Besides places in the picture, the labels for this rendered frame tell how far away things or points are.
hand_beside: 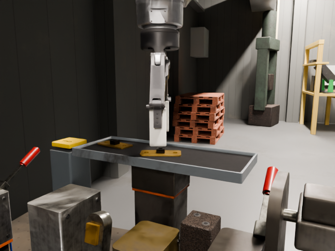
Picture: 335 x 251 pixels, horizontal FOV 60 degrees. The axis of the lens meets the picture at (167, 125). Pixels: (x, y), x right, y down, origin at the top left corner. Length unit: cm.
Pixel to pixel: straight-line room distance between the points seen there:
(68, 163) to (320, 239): 55
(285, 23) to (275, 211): 876
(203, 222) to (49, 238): 25
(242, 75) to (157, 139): 847
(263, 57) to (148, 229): 740
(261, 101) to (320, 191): 740
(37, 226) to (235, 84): 859
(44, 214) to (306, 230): 38
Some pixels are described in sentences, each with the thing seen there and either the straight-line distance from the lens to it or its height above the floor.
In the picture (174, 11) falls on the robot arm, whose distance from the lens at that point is 56.
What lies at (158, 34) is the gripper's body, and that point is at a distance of 55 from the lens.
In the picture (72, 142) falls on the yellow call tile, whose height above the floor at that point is 116.
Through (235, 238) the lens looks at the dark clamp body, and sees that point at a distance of 48.
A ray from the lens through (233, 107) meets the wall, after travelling 903.
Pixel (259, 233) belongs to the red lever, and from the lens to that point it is 48.
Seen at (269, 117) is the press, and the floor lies 26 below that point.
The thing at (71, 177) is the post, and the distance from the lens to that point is 74.
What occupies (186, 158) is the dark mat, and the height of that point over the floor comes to 116.
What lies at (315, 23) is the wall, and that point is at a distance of 912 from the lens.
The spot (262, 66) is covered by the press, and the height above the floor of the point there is 151.
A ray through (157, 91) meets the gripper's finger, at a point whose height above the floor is 129.
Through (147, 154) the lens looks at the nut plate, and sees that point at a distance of 59.
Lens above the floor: 132
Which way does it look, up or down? 10 degrees down
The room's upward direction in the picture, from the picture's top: straight up
